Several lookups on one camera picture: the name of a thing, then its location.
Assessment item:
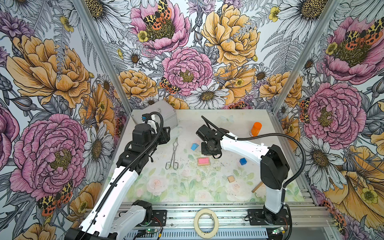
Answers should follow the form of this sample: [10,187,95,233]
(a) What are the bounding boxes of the pink block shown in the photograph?
[198,158,210,163]

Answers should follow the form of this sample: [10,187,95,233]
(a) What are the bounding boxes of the light blue triangular block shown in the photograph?
[191,143,199,151]

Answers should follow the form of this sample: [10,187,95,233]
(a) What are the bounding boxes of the long natural wood block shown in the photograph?
[198,162,211,167]

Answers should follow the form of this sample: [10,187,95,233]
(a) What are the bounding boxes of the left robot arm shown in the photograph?
[65,112,171,240]

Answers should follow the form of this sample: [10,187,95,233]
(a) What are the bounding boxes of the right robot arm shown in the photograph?
[196,125,290,224]

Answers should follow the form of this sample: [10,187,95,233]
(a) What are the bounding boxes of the blue cube block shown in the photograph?
[239,158,247,166]

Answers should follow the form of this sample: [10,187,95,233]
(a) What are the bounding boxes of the silver metal case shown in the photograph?
[132,100,178,130]

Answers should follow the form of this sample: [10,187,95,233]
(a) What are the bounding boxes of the metal tongs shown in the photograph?
[165,138,179,170]

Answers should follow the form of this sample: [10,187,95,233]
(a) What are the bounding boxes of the orange plastic bottle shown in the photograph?
[250,122,262,137]

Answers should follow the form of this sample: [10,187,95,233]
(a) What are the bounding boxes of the thin wood stick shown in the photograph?
[252,182,264,193]

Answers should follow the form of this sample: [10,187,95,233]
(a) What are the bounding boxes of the masking tape roll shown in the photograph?
[194,209,220,240]

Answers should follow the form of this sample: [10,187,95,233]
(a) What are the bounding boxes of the green circuit board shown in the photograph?
[272,227,286,235]
[135,229,163,238]

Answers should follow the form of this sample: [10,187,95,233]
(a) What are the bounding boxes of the right green circuit board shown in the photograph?
[272,227,286,235]

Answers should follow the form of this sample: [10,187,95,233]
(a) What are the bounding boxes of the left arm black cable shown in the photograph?
[77,111,165,240]

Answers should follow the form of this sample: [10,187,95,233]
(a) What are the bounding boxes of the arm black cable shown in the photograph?
[200,115,307,240]
[77,111,165,240]

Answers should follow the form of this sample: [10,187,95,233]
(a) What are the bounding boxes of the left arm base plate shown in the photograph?
[149,210,168,227]

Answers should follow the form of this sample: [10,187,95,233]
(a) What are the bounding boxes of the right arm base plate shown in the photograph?
[245,208,292,226]

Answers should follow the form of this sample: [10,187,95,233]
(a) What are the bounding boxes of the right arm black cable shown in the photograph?
[200,115,307,240]

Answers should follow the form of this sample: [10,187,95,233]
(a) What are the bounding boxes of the aluminium frame rail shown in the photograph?
[77,202,337,230]

